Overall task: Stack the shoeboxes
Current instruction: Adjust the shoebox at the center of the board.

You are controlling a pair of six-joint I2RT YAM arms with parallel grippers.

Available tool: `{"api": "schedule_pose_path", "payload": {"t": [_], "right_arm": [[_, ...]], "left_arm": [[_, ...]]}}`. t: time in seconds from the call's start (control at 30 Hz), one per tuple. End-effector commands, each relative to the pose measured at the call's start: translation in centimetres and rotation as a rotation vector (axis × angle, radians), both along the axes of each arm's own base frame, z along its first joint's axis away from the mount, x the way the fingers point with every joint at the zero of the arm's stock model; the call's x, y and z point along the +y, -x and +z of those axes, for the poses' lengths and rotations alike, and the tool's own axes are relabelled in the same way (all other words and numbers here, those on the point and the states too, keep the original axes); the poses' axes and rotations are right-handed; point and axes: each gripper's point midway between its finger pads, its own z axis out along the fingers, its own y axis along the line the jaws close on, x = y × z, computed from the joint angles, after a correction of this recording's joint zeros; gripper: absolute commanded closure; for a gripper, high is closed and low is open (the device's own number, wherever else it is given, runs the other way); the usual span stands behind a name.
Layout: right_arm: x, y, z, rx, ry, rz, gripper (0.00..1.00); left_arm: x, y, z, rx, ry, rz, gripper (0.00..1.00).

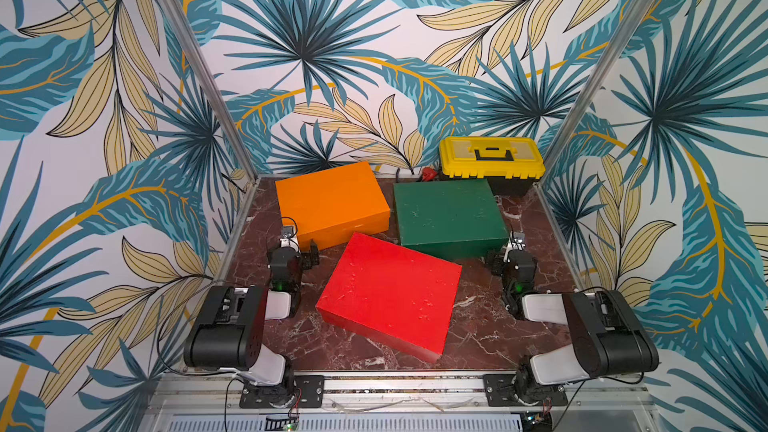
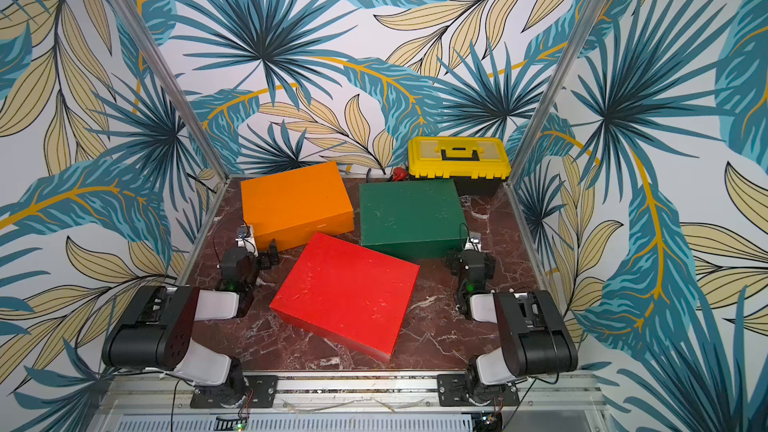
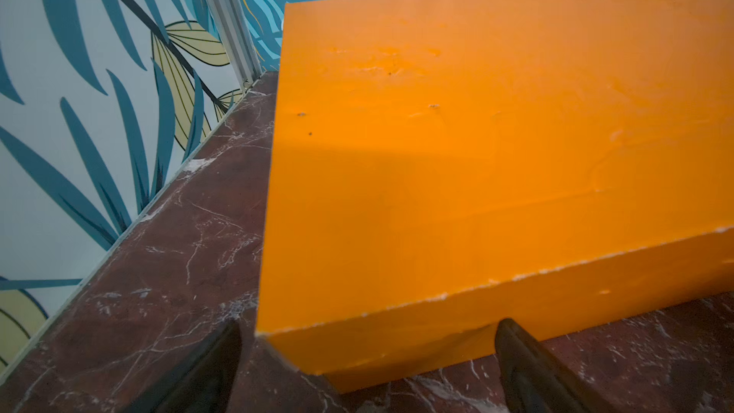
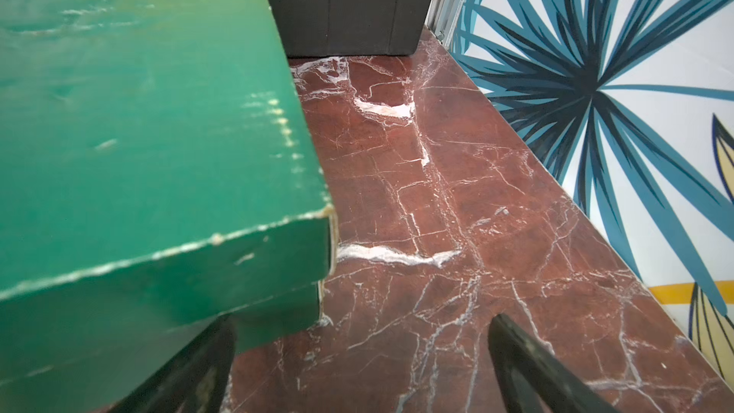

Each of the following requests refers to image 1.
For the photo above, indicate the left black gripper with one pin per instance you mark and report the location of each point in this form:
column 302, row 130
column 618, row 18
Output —
column 308, row 261

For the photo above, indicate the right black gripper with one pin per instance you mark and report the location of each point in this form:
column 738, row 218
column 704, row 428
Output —
column 501, row 258

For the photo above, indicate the green shoebox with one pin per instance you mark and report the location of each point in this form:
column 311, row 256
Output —
column 451, row 220

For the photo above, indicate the red shoebox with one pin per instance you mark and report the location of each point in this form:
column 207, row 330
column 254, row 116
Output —
column 392, row 295

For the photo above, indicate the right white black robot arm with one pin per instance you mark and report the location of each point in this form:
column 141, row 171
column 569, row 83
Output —
column 607, row 338

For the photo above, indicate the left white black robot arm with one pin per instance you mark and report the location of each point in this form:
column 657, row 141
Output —
column 227, row 335

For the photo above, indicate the orange shoebox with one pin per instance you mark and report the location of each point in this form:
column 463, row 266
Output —
column 328, row 207

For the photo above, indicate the yellow black toolbox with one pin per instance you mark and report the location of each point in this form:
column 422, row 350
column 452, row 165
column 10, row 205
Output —
column 510, row 165

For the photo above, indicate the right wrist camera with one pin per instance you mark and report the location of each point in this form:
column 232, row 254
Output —
column 517, row 241

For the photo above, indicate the red handled pliers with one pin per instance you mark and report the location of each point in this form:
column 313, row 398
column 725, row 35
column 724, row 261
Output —
column 428, row 174

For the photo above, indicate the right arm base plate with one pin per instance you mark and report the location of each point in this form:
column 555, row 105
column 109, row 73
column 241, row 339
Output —
column 506, row 389

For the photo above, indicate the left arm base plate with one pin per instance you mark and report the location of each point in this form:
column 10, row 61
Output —
column 282, row 390

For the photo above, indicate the aluminium front rail frame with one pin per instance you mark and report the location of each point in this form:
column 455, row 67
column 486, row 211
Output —
column 453, row 400

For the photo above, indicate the left aluminium corner post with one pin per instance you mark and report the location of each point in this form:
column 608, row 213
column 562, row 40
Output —
column 189, row 44

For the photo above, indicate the aluminium corner post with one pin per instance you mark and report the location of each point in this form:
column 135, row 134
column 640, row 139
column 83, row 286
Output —
column 189, row 44
column 623, row 33

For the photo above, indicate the right aluminium corner post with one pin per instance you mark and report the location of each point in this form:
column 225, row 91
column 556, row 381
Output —
column 623, row 33

